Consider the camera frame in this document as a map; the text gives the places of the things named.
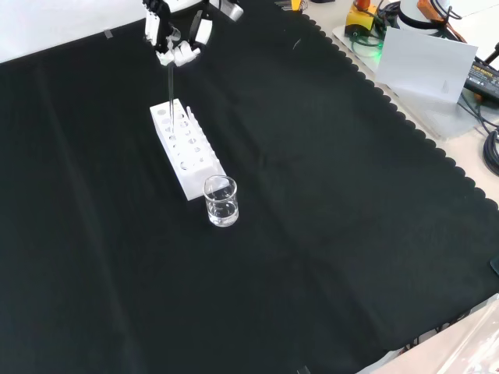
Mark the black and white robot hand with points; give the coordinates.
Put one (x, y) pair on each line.
(183, 52)

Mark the clear glass rod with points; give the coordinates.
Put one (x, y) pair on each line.
(171, 97)

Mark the white test tube rack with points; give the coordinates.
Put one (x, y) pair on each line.
(183, 156)

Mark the grey tape strip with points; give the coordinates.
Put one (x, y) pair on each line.
(109, 34)

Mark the small clear glass beaker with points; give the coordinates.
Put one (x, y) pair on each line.
(221, 206)

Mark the yellow stop button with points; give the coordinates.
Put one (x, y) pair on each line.
(360, 19)

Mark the black bench cloth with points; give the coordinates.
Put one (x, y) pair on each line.
(312, 233)

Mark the pale board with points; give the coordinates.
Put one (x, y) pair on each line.
(425, 66)

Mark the black power adapter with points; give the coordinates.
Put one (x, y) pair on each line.
(483, 78)

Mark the grey metal base plate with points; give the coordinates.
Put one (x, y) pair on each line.
(436, 115)

